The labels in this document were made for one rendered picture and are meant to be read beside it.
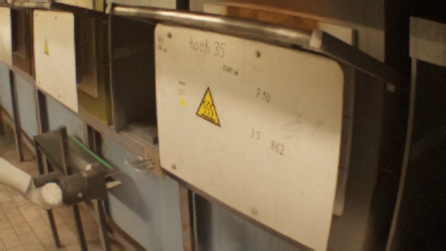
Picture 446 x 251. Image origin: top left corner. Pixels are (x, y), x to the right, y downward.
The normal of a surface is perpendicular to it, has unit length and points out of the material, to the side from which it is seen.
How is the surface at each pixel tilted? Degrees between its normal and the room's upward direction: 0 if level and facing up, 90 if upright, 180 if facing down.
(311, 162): 90
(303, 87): 90
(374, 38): 90
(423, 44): 90
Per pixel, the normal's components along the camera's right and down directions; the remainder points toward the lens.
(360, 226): -0.79, 0.22
